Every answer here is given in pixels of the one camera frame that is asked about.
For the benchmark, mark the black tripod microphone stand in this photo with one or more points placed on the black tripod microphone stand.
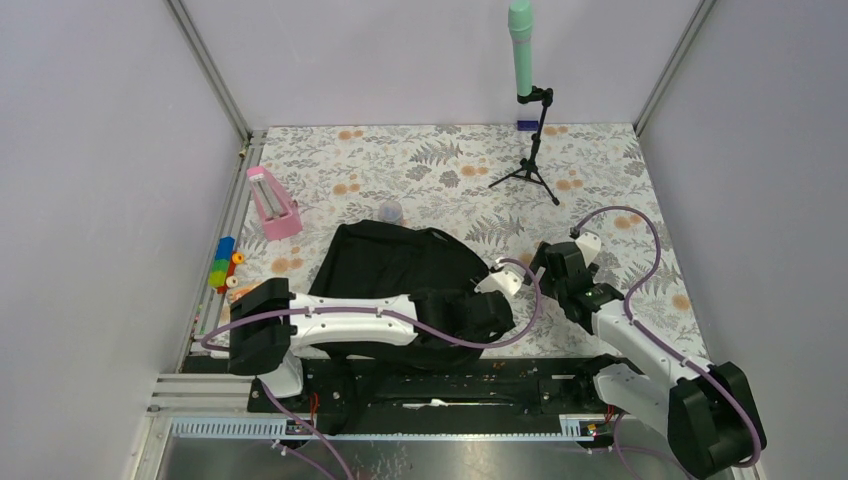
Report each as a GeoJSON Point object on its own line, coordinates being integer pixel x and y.
{"type": "Point", "coordinates": [528, 170]}

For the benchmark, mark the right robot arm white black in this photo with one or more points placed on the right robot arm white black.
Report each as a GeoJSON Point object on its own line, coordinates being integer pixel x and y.
{"type": "Point", "coordinates": [705, 411]}

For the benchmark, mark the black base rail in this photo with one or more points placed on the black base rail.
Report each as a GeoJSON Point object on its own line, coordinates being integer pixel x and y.
{"type": "Point", "coordinates": [512, 397]}

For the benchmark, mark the pink metronome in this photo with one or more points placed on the pink metronome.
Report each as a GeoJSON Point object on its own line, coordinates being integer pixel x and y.
{"type": "Point", "coordinates": [277, 211]}

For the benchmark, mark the floral table mat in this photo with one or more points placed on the floral table mat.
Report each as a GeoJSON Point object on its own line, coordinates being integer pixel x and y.
{"type": "Point", "coordinates": [440, 175]}

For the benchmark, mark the clear small cup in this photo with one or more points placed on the clear small cup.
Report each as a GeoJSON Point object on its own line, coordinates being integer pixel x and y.
{"type": "Point", "coordinates": [390, 212]}

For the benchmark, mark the colourful toy block train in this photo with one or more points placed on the colourful toy block train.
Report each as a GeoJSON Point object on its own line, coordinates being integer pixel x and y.
{"type": "Point", "coordinates": [224, 262]}

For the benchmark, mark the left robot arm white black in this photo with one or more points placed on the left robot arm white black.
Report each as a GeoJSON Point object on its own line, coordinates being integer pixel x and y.
{"type": "Point", "coordinates": [426, 330]}

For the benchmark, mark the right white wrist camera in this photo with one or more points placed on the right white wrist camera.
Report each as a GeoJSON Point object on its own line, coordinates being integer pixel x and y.
{"type": "Point", "coordinates": [590, 245]}

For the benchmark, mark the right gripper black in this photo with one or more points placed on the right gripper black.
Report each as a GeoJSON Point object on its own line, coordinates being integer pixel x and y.
{"type": "Point", "coordinates": [541, 260]}

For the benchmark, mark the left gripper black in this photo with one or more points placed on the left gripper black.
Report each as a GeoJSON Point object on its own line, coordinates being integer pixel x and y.
{"type": "Point", "coordinates": [475, 337]}

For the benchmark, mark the orange snack packet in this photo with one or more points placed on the orange snack packet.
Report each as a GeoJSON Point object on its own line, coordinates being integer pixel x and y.
{"type": "Point", "coordinates": [234, 294]}

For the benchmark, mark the small blue block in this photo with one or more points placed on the small blue block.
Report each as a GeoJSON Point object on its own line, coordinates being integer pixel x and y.
{"type": "Point", "coordinates": [527, 125]}

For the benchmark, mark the black student backpack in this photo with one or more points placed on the black student backpack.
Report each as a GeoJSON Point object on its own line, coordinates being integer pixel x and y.
{"type": "Point", "coordinates": [371, 260]}

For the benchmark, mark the green microphone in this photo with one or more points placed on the green microphone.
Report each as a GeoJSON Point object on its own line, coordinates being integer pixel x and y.
{"type": "Point", "coordinates": [520, 23]}

